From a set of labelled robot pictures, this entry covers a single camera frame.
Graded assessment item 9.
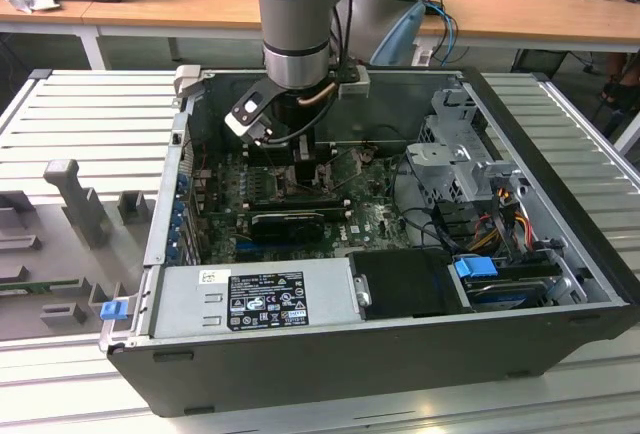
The metal socket cover frame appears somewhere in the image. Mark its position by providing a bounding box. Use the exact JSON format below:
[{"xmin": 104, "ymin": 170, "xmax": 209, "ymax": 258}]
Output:
[{"xmin": 327, "ymin": 146, "xmax": 365, "ymax": 190}]

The CPU socket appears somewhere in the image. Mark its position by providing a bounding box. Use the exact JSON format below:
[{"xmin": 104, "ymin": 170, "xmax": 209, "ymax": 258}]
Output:
[{"xmin": 269, "ymin": 163, "xmax": 337, "ymax": 201}]

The grey case corner latch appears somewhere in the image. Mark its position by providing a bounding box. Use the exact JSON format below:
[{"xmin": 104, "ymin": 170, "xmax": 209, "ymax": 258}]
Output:
[{"xmin": 173, "ymin": 64, "xmax": 203, "ymax": 101}]

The black graphics card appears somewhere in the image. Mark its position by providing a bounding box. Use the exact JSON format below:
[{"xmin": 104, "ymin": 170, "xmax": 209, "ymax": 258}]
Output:
[{"xmin": 249, "ymin": 211, "xmax": 325, "ymax": 246}]

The green motherboard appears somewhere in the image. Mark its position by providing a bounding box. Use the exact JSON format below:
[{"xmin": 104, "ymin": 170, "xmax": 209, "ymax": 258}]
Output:
[{"xmin": 192, "ymin": 146, "xmax": 444, "ymax": 264}]

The pale blue teach pendant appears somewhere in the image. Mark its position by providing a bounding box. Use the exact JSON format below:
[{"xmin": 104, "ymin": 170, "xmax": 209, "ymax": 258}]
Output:
[{"xmin": 368, "ymin": 0, "xmax": 427, "ymax": 68}]

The silver metal drive cage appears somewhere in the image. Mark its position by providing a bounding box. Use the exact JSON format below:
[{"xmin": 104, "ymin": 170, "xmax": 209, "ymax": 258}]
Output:
[{"xmin": 403, "ymin": 84, "xmax": 529, "ymax": 208}]

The silver power supply unit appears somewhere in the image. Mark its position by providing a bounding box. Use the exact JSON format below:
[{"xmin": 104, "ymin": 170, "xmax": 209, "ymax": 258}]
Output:
[{"xmin": 148, "ymin": 257, "xmax": 364, "ymax": 340}]

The blue disk carrier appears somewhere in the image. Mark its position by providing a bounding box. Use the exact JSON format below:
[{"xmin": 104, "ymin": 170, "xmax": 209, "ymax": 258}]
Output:
[{"xmin": 452, "ymin": 256, "xmax": 549, "ymax": 311}]

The grey parts rack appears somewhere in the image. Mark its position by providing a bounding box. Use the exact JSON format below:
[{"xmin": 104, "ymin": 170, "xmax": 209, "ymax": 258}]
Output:
[{"xmin": 0, "ymin": 157, "xmax": 154, "ymax": 344}]

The black open PC case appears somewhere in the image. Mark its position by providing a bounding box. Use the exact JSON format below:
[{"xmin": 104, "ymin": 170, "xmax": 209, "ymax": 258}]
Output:
[{"xmin": 99, "ymin": 66, "xmax": 640, "ymax": 418}]

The blue plastic case latch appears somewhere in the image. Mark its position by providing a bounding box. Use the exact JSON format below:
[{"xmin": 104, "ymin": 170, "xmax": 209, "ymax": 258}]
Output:
[{"xmin": 99, "ymin": 300, "xmax": 127, "ymax": 323}]

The green RAM stick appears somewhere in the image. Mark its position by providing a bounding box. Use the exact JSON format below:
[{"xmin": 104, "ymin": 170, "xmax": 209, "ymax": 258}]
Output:
[{"xmin": 0, "ymin": 279, "xmax": 82, "ymax": 296}]

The person's sandalled foot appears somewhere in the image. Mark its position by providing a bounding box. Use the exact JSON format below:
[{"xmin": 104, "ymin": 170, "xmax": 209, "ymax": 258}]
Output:
[{"xmin": 599, "ymin": 51, "xmax": 640, "ymax": 114}]

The white wrist camera black face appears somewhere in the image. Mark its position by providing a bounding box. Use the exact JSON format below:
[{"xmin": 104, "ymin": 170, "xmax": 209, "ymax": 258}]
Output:
[{"xmin": 223, "ymin": 88, "xmax": 276, "ymax": 147}]

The black looping cable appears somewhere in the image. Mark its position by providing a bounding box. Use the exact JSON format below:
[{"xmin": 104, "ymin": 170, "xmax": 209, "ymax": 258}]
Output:
[{"xmin": 388, "ymin": 151, "xmax": 454, "ymax": 251}]

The blue cable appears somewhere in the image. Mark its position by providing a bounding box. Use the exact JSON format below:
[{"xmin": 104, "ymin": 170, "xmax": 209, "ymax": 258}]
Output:
[{"xmin": 433, "ymin": 1, "xmax": 460, "ymax": 66}]

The red yellow wire bundle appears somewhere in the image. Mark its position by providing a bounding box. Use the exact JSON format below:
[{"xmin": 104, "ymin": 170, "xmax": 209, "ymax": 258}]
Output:
[{"xmin": 467, "ymin": 201, "xmax": 535, "ymax": 255}]

